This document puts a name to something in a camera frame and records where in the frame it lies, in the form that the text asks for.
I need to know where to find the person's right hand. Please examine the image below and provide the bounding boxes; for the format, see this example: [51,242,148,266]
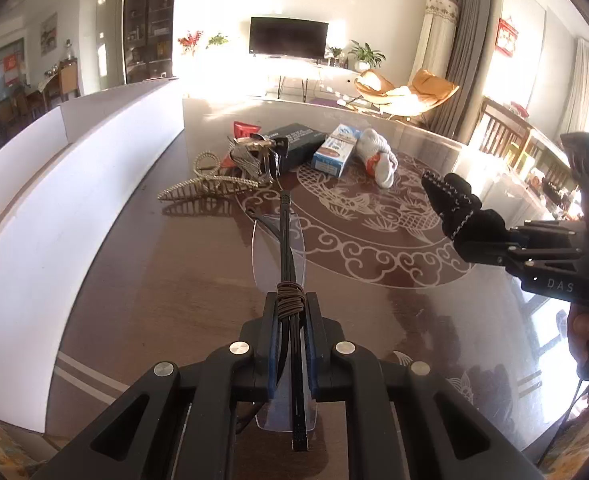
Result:
[557,305,589,381]

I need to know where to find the large potted green plant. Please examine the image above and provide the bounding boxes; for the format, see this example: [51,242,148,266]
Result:
[347,40,387,73]

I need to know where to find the wooden slatted chair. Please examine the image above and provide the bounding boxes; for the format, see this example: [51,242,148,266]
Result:
[477,96,535,166]

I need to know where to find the black television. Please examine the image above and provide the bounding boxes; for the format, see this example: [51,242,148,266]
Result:
[249,16,330,59]

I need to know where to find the black velvet hair bow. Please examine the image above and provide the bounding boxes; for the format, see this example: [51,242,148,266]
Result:
[421,171,510,261]

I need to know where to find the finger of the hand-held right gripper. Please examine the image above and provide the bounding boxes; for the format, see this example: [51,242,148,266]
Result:
[510,220,586,249]
[455,239,585,268]

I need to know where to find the white partition board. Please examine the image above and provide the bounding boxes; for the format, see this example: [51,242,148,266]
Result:
[0,77,185,433]

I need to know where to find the clear glasses with black arms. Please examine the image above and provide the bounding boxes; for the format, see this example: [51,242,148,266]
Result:
[247,192,321,453]

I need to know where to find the red wall hanging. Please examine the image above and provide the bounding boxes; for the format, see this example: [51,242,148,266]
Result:
[495,16,520,57]

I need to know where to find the brown hair tie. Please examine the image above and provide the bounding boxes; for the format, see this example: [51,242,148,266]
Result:
[274,282,306,318]

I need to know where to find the orange lounge chair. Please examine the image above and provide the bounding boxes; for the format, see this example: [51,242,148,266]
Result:
[353,69,460,121]

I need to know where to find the white television console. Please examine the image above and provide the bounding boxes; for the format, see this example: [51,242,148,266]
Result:
[254,57,370,106]

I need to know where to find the framed wall painting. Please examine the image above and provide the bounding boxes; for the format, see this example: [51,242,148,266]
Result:
[39,12,58,53]

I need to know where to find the grey curtain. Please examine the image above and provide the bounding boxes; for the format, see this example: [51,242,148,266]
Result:
[427,0,506,141]

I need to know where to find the cream covered standing air conditioner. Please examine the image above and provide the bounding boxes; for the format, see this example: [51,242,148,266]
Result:
[408,0,460,96]

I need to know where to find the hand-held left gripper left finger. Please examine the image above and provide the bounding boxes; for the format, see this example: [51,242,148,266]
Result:
[32,292,282,480]

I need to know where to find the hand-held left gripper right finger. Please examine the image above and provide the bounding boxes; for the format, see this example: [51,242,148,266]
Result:
[304,292,545,480]

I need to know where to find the blue and white box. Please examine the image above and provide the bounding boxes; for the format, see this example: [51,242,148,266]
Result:
[311,123,362,178]

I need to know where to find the white sheer curtain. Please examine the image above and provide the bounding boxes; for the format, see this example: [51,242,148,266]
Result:
[559,37,589,136]

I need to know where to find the dark glass display cabinet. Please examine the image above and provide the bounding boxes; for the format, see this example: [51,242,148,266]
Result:
[123,0,178,85]

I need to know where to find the white knitted glove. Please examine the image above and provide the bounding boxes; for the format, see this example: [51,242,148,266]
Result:
[355,127,399,190]

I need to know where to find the black cardboard box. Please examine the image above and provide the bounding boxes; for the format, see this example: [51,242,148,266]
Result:
[262,122,327,176]

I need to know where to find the red flower bouquet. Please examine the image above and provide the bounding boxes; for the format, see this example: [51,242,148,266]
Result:
[177,30,205,57]

